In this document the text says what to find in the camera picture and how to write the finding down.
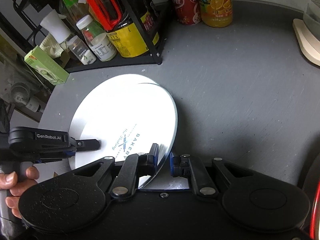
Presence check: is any white plate Bakery print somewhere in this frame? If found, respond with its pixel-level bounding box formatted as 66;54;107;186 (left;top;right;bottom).
68;74;179;189

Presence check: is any red and black bowl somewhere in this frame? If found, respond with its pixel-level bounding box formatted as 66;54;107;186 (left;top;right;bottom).
309;182;320;240

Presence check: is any person's left hand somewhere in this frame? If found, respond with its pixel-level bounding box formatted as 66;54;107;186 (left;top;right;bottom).
1;166;40;219

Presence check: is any green cardboard box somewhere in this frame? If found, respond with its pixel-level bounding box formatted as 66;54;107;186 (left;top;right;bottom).
24;46;69;86

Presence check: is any small clear spice jar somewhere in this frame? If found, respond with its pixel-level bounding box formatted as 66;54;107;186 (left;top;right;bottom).
67;35;97;65

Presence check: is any white cap seasoning jar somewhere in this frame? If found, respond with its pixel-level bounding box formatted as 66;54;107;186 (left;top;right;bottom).
76;15;117;62

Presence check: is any soy sauce bottle yellow label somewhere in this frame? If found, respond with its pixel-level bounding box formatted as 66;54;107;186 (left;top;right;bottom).
86;0;160;58

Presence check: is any red drink can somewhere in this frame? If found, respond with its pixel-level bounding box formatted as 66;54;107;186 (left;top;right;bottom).
172;0;201;25

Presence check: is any orange juice bottle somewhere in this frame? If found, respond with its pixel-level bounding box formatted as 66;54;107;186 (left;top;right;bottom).
199;0;233;28

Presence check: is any cream kettle base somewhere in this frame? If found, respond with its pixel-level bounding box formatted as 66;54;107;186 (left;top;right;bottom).
292;18;320;66

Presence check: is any glass electric kettle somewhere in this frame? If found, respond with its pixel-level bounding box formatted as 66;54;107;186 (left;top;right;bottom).
303;0;320;40

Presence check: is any black wire shelf rack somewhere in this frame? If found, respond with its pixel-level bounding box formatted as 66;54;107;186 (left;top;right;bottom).
0;0;168;74

